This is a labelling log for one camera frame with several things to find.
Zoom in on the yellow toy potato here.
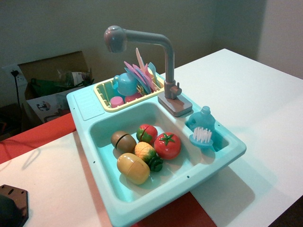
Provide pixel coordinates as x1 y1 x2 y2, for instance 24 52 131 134
117 153 150 185

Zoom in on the blue toy fork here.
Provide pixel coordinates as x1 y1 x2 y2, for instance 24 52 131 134
148 62 160 87

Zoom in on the red cloth mat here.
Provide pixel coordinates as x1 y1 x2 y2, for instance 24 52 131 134
0 113 76 163

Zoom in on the pink toy knife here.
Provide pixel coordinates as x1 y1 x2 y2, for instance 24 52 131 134
135 48 144 70

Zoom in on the blue toy soap bottle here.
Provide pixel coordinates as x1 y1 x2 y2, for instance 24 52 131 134
185 106 215 133

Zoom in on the white wall outlet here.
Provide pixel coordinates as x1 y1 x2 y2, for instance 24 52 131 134
2 64 27 87

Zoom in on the yellow dish rack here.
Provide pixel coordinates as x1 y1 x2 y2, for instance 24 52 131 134
93 73 164 113

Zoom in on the blue scrub brush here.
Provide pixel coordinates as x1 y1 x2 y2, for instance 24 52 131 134
189 127 213 148

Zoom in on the red toy tomato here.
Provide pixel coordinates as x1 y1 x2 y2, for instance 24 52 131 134
154 132 181 160

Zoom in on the blue toy plate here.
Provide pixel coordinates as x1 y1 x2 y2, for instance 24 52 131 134
124 61 152 94

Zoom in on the red toy strawberry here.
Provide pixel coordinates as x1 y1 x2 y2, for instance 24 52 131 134
136 124 158 145

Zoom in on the black power plug cable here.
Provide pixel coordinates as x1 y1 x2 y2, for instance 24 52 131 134
10 70 22 108

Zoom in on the light blue toy sink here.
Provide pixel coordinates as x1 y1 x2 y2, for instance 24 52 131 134
67 85 246 227

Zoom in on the brown toy kiwi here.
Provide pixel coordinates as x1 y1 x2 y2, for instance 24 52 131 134
111 131 137 153

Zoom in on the pink toy cup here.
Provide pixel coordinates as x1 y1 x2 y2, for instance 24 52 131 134
110 96 124 108

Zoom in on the grey toy faucet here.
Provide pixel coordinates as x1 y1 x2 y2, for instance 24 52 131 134
104 26 192 117

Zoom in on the yellow toy pineapple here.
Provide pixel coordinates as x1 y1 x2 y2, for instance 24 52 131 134
134 142 164 172

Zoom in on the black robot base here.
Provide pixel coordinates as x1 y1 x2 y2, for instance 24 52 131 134
0 184 29 227

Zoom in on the red toy cup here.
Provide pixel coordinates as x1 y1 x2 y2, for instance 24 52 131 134
125 92 142 103

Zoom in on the brown cardboard box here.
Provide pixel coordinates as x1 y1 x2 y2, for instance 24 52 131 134
19 51 94 123

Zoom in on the pink toy plate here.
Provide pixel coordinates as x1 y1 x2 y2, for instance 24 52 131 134
133 64 159 91

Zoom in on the blue toy cup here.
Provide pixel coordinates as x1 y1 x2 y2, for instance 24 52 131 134
113 72 137 96

